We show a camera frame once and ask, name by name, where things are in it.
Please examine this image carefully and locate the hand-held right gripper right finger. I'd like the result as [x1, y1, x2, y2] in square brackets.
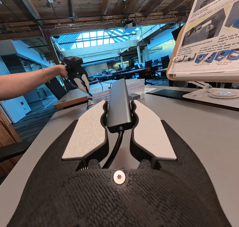
[129, 100, 177, 162]

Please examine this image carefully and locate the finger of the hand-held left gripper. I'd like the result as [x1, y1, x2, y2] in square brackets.
[72, 77, 88, 94]
[80, 74, 90, 95]

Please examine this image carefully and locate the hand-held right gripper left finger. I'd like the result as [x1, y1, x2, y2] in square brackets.
[62, 100, 109, 162]

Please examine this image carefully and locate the teal plug cable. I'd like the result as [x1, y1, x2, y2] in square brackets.
[86, 92, 94, 110]

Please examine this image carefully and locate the grey usb hub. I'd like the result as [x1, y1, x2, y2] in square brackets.
[106, 78, 134, 133]

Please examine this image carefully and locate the clear plastic bin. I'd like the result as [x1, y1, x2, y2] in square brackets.
[92, 79, 146, 105]

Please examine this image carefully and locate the person's left forearm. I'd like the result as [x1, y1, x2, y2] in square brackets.
[0, 67, 49, 101]

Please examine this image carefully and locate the person's left hand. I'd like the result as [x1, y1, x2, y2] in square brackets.
[49, 65, 69, 80]

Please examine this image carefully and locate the black office chair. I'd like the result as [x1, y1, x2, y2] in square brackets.
[45, 78, 67, 100]

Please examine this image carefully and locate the black desk mat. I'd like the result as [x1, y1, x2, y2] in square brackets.
[148, 89, 194, 100]

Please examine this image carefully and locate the row of wooden desks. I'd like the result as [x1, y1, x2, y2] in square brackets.
[90, 67, 168, 85]

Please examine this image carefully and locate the row of black office chairs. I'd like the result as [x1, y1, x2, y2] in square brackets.
[131, 55, 170, 82]

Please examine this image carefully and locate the white ceiling projector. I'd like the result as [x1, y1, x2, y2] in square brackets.
[123, 20, 138, 33]

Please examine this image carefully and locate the black chair armrest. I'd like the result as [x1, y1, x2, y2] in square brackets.
[0, 141, 31, 163]

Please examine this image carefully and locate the wooden pillar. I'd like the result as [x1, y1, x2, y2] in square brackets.
[0, 107, 22, 177]

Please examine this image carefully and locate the black monitor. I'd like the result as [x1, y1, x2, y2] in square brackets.
[171, 26, 182, 42]

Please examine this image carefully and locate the printed instruction sheet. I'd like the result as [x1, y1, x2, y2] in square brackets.
[167, 0, 239, 75]

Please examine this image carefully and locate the gold chain bracelet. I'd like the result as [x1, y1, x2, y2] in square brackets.
[41, 69, 51, 84]

